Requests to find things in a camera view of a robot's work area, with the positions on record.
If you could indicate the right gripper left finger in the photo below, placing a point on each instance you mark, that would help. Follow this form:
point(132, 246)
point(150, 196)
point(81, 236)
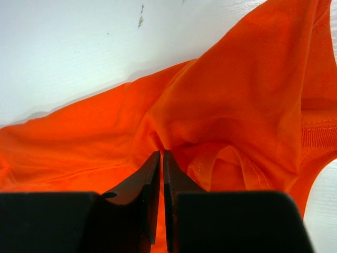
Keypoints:
point(123, 219)

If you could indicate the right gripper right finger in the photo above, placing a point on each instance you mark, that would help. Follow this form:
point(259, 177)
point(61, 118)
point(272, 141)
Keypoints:
point(236, 221)

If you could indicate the orange t shirt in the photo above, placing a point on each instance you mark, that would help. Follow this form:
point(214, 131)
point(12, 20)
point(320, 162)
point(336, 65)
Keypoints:
point(256, 112)

